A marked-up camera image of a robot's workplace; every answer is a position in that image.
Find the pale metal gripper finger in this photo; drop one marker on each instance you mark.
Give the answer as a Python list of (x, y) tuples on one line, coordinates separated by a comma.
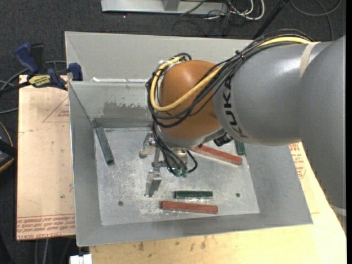
[(147, 148), (152, 183)]

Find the grey metal bin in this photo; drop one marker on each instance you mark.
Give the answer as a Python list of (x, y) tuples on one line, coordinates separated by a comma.
[(123, 175)]

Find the red-brown flat block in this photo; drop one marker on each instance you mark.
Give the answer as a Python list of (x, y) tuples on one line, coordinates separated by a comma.
[(189, 207), (220, 155)]

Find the dark green flat block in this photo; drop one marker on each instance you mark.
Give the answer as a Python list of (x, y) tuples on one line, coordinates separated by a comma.
[(193, 194), (105, 146), (240, 148)]

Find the brown cardboard board, red print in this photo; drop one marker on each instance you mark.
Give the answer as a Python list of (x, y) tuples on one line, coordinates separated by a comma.
[(44, 153)]

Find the black cylinder on white bracket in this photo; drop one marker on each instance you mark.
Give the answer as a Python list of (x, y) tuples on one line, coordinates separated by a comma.
[(223, 139)]

